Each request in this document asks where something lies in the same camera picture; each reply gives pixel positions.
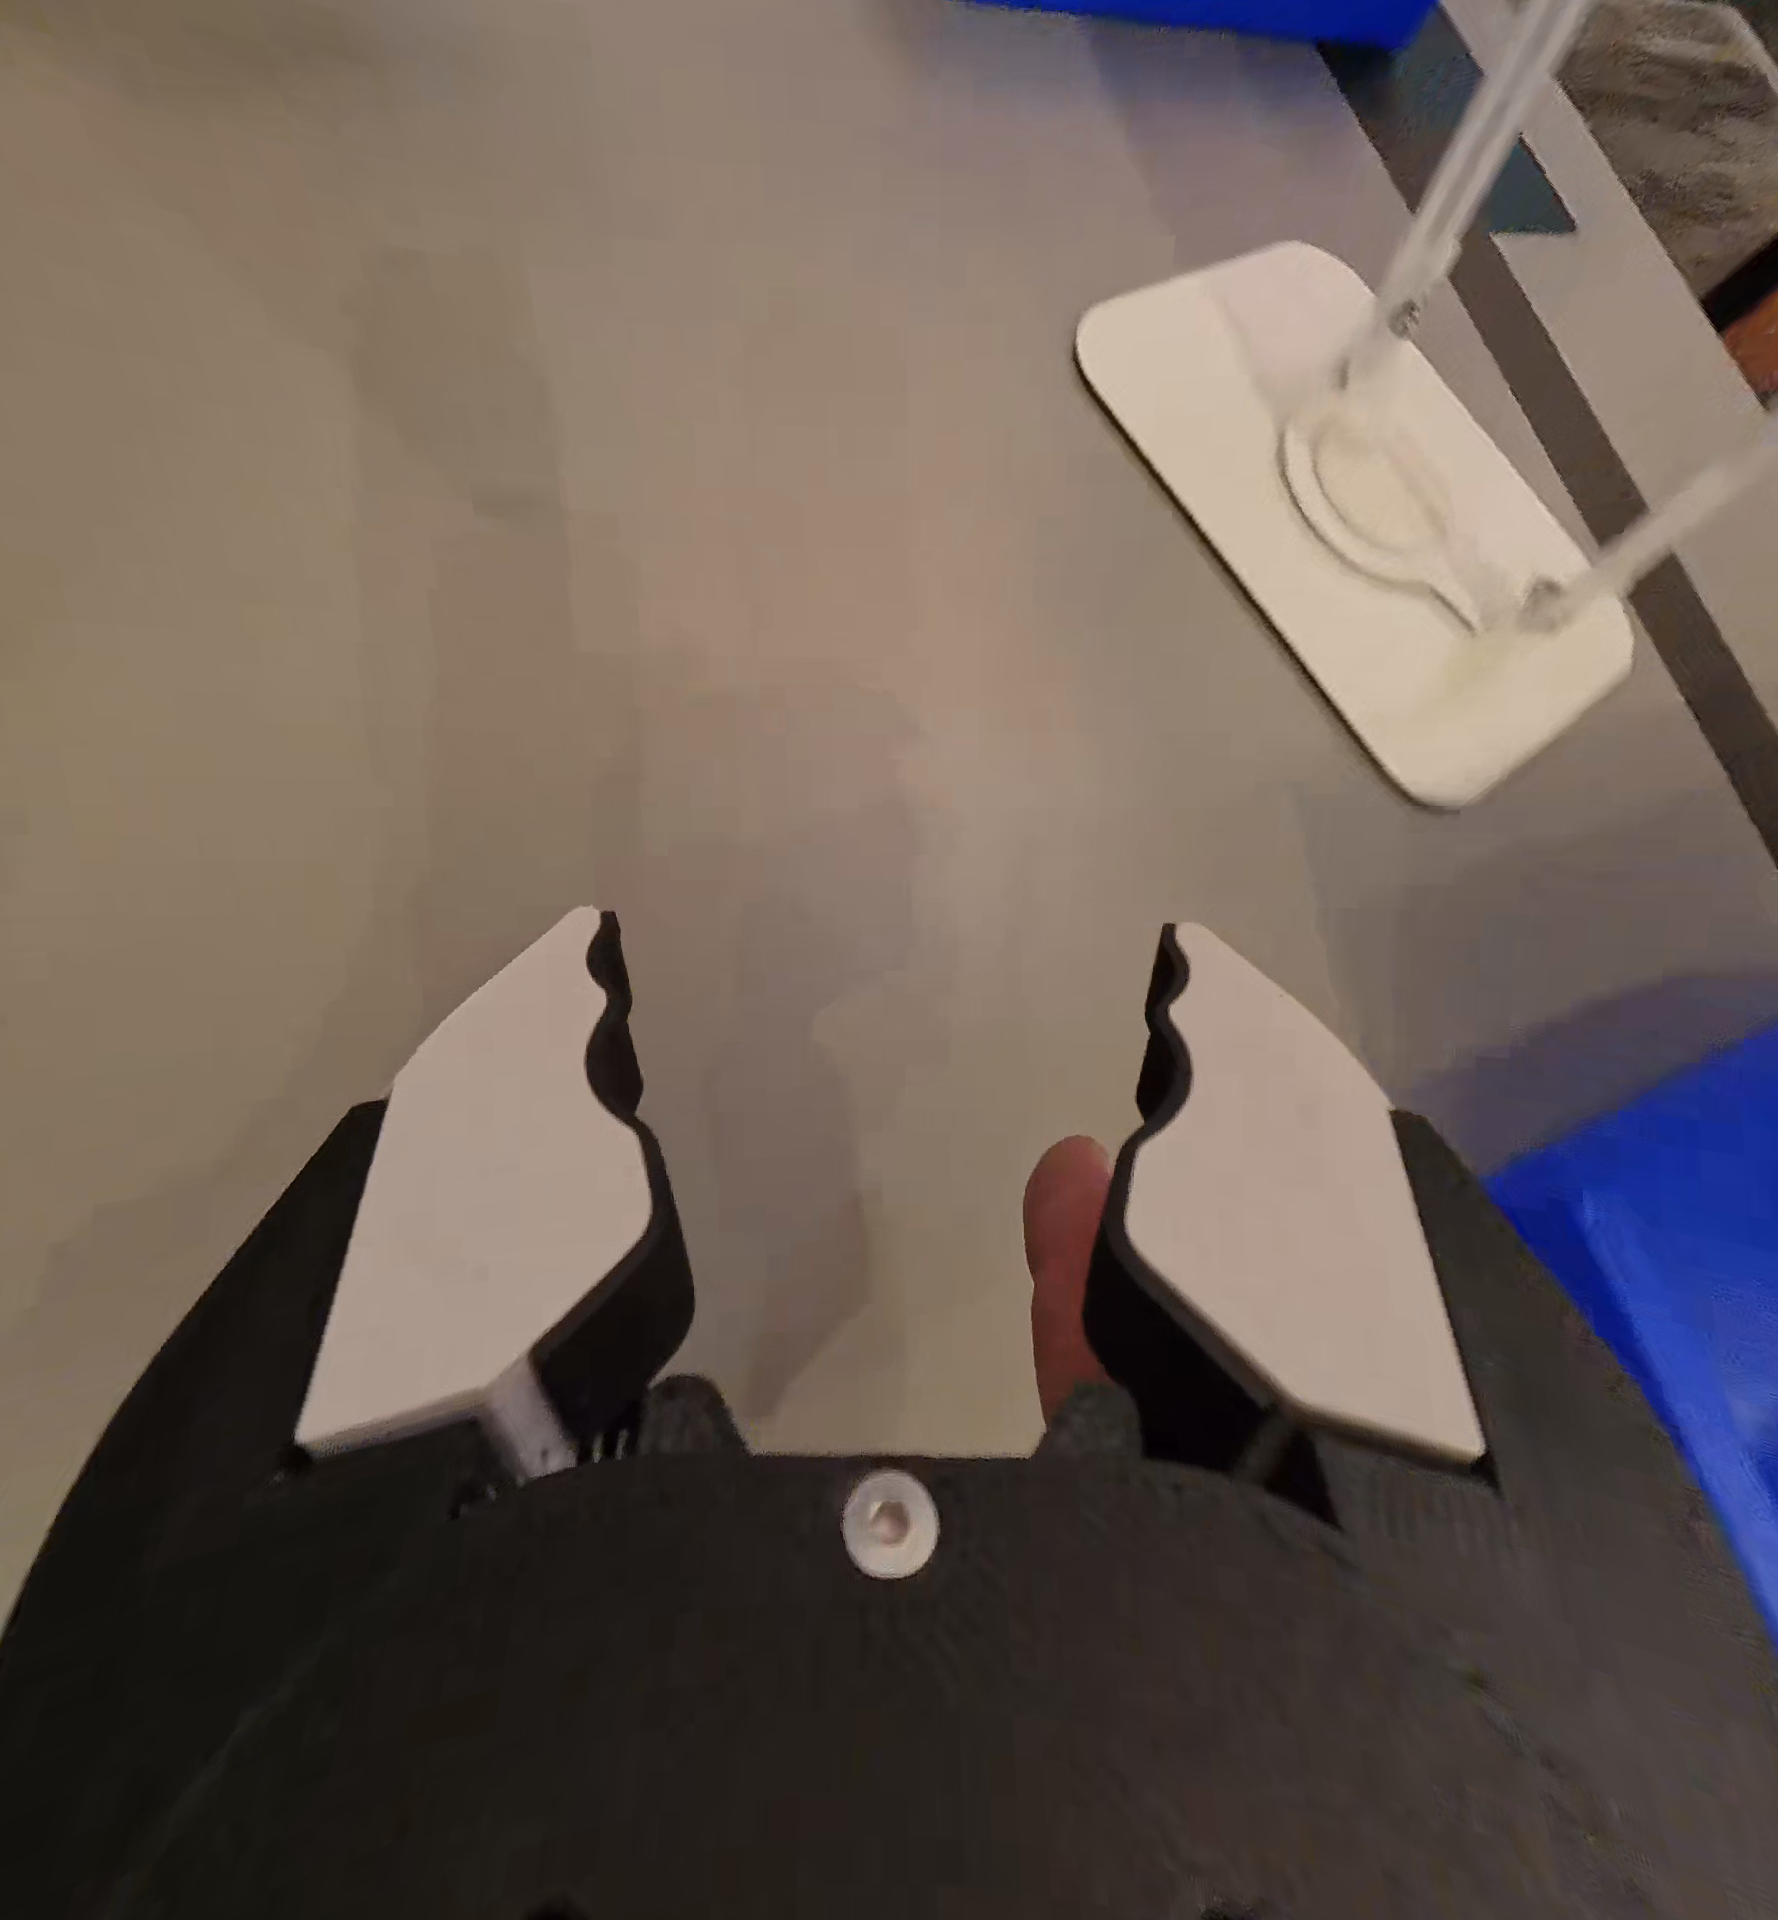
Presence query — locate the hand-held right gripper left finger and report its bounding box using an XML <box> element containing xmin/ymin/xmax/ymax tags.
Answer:
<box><xmin>293</xmin><ymin>903</ymin><xmax>698</xmax><ymax>1480</ymax></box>

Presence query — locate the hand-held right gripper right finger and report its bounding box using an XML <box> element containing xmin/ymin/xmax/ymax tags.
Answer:
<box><xmin>1081</xmin><ymin>919</ymin><xmax>1491</xmax><ymax>1480</ymax></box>

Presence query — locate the blue plastic bin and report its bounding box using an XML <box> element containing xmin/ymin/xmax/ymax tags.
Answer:
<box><xmin>957</xmin><ymin>0</ymin><xmax>1442</xmax><ymax>49</ymax></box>
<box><xmin>1482</xmin><ymin>981</ymin><xmax>1778</xmax><ymax>1846</ymax></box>

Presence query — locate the person's right hand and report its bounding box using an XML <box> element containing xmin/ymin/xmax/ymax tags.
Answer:
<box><xmin>1020</xmin><ymin>1133</ymin><xmax>1116</xmax><ymax>1434</ymax></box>

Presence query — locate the white wooden book stand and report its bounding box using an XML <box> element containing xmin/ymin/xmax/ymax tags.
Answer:
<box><xmin>1073</xmin><ymin>0</ymin><xmax>1778</xmax><ymax>812</ymax></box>

